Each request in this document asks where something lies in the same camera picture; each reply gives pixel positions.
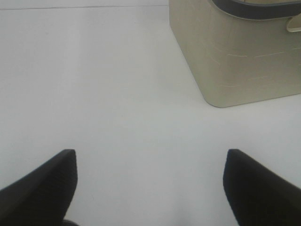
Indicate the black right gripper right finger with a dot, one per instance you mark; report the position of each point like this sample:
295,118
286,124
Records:
258,196

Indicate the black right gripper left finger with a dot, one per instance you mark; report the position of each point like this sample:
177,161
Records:
42,197

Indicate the beige storage bin grey rim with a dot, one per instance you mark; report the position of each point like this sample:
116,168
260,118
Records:
240,51

